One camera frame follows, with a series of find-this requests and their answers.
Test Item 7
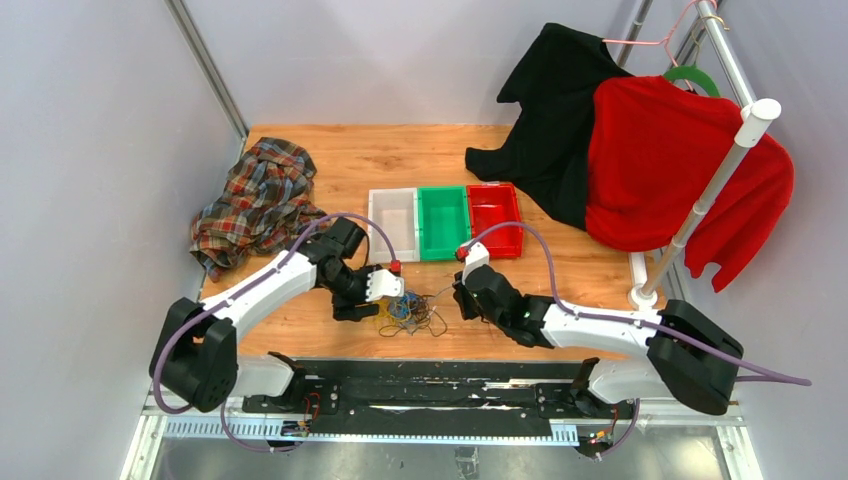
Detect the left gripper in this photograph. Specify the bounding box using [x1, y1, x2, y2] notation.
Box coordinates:
[324, 265, 383, 322]

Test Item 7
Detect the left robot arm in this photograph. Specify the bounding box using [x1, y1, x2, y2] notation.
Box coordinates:
[149, 212, 404, 414]

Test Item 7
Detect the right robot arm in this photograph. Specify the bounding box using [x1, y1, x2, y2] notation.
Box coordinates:
[453, 265, 744, 417]

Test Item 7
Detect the red plastic bin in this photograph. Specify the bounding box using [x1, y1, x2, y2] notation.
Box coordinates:
[466, 183, 524, 259]

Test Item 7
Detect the white plastic bin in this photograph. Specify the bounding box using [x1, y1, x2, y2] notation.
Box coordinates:
[368, 188, 421, 263]

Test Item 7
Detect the green plastic bin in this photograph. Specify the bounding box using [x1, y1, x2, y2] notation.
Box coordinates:
[418, 185, 471, 262]

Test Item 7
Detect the plaid shirt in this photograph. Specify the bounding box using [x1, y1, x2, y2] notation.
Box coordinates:
[189, 137, 326, 282]

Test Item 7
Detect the black t-shirt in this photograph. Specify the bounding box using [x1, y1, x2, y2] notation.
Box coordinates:
[465, 23, 629, 230]

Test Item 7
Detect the red t-shirt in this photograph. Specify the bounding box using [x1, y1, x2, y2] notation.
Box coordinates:
[585, 76, 794, 292]

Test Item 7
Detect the green hanger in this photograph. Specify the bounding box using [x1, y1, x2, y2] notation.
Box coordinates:
[663, 65, 722, 98]

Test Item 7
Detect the pink hanger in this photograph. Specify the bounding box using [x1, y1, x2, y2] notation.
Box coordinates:
[601, 0, 720, 68]

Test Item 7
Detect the white clothes rack pole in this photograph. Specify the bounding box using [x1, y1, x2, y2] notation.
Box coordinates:
[628, 98, 782, 311]

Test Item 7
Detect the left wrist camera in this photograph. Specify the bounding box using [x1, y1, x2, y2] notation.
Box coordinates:
[365, 269, 405, 302]

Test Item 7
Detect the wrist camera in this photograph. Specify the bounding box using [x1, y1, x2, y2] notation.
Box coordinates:
[456, 241, 490, 283]
[365, 269, 405, 302]

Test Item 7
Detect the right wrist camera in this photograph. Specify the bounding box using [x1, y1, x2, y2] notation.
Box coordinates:
[456, 241, 490, 283]

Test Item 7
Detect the blue cable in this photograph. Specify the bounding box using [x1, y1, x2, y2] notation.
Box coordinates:
[387, 294, 429, 326]

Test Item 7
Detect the brown cable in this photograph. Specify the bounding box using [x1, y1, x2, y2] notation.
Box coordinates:
[377, 286, 458, 339]

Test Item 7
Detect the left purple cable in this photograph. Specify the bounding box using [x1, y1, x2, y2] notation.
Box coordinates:
[150, 212, 404, 415]

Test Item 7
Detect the purple cable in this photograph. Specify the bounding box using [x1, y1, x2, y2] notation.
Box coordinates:
[457, 221, 813, 388]
[150, 212, 404, 415]

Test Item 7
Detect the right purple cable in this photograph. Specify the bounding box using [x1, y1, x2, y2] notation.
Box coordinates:
[457, 221, 813, 388]

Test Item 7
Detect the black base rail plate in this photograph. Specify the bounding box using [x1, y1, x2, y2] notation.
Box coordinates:
[201, 359, 634, 446]

